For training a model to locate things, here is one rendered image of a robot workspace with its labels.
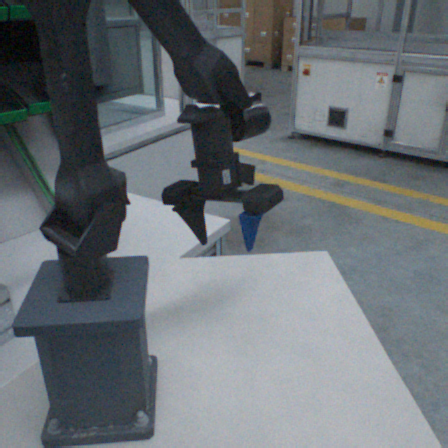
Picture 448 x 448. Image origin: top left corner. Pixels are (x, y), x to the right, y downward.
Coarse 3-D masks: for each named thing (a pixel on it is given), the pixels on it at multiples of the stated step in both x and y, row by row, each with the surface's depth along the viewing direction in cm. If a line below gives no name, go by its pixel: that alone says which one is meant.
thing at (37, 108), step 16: (0, 32) 102; (16, 32) 104; (32, 32) 99; (0, 48) 98; (16, 48) 100; (32, 48) 101; (0, 64) 94; (16, 64) 96; (32, 64) 98; (0, 80) 89; (16, 80) 92; (32, 80) 94; (16, 96) 87; (32, 96) 90; (32, 112) 86; (48, 112) 89
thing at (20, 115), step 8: (0, 88) 85; (0, 96) 86; (8, 96) 84; (0, 104) 84; (8, 104) 85; (16, 104) 83; (0, 112) 82; (8, 112) 83; (16, 112) 81; (24, 112) 82; (0, 120) 80; (8, 120) 81; (16, 120) 82; (24, 120) 83
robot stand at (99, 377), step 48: (48, 288) 59; (144, 288) 59; (48, 336) 55; (96, 336) 56; (144, 336) 65; (48, 384) 60; (96, 384) 59; (144, 384) 63; (48, 432) 62; (96, 432) 62; (144, 432) 62
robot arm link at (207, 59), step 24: (144, 0) 51; (168, 0) 53; (168, 24) 54; (192, 24) 56; (168, 48) 58; (192, 48) 58; (216, 48) 60; (192, 72) 60; (216, 72) 60; (192, 96) 65; (216, 96) 62
